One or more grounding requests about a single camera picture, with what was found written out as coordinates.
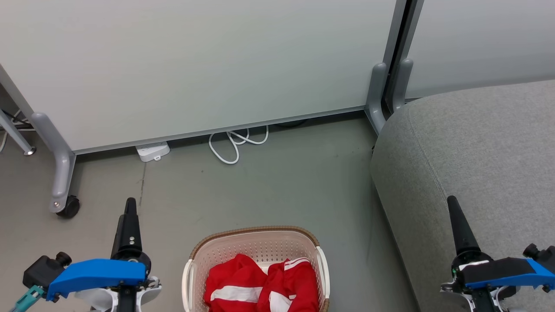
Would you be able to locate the grey metal desk frame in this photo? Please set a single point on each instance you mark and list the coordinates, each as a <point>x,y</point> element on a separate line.
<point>15,134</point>

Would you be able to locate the beige plastic laundry basket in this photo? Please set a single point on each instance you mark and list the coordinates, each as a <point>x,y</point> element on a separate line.
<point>260,245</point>

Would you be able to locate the red white striped garment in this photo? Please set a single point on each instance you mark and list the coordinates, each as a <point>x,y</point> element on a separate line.
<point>234,277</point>

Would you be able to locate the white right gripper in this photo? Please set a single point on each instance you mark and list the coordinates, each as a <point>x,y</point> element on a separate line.
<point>483,301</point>

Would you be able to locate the blue black right camera cover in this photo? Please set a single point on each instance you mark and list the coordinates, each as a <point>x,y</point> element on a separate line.
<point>498,271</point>

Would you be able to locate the narrow white partition panel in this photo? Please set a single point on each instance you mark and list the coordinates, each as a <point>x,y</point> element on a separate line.
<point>477,43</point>

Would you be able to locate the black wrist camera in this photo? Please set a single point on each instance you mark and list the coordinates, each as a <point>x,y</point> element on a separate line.
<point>542,253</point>
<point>43,271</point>

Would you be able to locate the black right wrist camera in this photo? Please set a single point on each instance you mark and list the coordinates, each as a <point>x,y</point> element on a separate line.
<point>542,253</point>

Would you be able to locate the grey fabric sofa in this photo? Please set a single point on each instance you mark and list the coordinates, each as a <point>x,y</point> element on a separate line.
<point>477,151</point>

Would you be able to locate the blue left camera cover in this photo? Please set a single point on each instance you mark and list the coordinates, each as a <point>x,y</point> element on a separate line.
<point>99,273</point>

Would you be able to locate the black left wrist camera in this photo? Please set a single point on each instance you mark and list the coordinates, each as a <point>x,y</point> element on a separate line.
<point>43,271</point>

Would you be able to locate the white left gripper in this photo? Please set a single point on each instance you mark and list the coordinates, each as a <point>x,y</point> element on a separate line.
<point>125,299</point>

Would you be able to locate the black castor wheel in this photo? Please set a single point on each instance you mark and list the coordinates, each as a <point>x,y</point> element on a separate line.
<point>70,207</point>

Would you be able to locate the grey partition leg with castor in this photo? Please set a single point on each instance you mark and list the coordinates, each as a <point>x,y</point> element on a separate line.
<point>63,173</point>

